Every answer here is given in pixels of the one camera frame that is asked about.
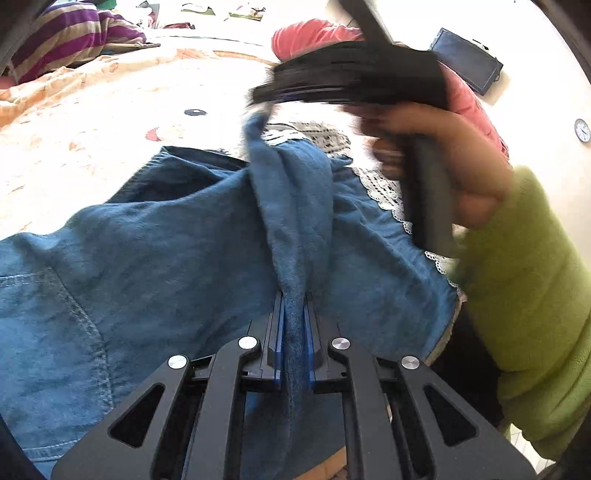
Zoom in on round wall clock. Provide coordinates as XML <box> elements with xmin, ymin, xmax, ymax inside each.
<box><xmin>574</xmin><ymin>119</ymin><xmax>591</xmax><ymax>144</ymax></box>

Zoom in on purple striped pillow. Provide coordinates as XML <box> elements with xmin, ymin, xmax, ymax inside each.
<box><xmin>5</xmin><ymin>2</ymin><xmax>152</xmax><ymax>84</ymax></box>

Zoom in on green right sleeve forearm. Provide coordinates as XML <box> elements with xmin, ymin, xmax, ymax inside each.
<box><xmin>456</xmin><ymin>168</ymin><xmax>590</xmax><ymax>460</ymax></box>

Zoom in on blue denim lace-trimmed pants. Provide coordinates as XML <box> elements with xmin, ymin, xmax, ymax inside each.
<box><xmin>1</xmin><ymin>115</ymin><xmax>458</xmax><ymax>479</ymax></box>

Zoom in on dark wall television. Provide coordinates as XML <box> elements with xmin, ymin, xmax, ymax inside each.
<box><xmin>430</xmin><ymin>28</ymin><xmax>503</xmax><ymax>96</ymax></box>

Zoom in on red rolled quilt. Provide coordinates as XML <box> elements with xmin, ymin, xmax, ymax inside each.
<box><xmin>270</xmin><ymin>19</ymin><xmax>510</xmax><ymax>160</ymax></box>

